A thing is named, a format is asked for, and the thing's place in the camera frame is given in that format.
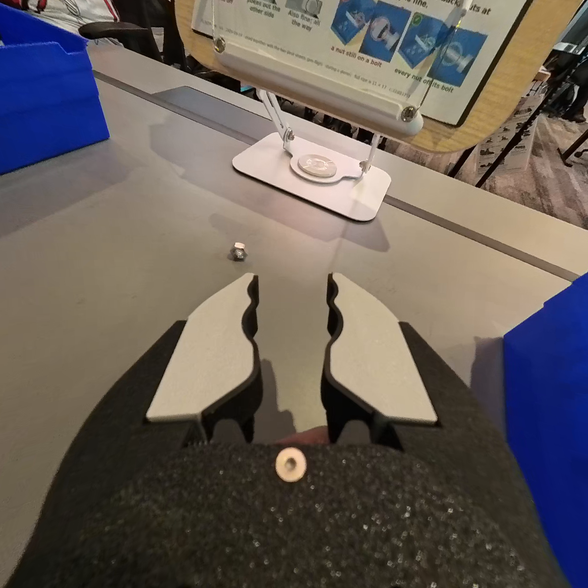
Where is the black office chair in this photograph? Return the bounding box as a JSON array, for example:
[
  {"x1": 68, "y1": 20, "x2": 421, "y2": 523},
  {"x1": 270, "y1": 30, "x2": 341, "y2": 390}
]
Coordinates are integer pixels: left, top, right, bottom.
[{"x1": 78, "y1": 0, "x2": 185, "y2": 62}]

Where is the white printed carton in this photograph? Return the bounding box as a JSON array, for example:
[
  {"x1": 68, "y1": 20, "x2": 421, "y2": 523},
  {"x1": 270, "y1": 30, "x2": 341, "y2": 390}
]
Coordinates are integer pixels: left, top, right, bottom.
[{"x1": 478, "y1": 108, "x2": 538, "y2": 177}]

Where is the wire page holder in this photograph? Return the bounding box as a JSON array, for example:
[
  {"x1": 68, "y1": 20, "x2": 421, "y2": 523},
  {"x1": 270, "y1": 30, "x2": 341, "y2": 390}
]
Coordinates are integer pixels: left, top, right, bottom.
[
  {"x1": 400, "y1": 0, "x2": 474, "y2": 122},
  {"x1": 209, "y1": 0, "x2": 228, "y2": 52}
]

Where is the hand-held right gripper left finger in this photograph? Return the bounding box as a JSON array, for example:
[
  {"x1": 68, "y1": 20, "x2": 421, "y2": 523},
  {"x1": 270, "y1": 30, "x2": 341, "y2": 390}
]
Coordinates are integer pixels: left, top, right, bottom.
[{"x1": 146, "y1": 273, "x2": 263, "y2": 444}]

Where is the wooden display board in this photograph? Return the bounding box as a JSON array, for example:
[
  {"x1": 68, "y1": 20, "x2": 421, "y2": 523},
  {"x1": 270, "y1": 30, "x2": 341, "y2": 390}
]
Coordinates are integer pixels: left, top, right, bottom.
[{"x1": 175, "y1": 0, "x2": 584, "y2": 154}]

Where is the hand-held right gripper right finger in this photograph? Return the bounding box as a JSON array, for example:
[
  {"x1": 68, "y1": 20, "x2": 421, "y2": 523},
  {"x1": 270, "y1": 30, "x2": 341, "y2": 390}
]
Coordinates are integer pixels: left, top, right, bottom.
[{"x1": 321, "y1": 272, "x2": 438, "y2": 444}]

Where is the printed instruction sheet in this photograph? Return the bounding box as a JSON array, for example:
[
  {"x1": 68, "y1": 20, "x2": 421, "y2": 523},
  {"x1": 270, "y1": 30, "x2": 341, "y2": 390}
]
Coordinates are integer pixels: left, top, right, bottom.
[{"x1": 190, "y1": 0, "x2": 533, "y2": 128}]

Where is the blue plastic bin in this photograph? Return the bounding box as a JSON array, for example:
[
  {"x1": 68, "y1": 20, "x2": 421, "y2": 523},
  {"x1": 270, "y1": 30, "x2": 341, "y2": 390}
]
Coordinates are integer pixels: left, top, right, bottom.
[
  {"x1": 0, "y1": 4, "x2": 111, "y2": 176},
  {"x1": 503, "y1": 272, "x2": 588, "y2": 588}
]

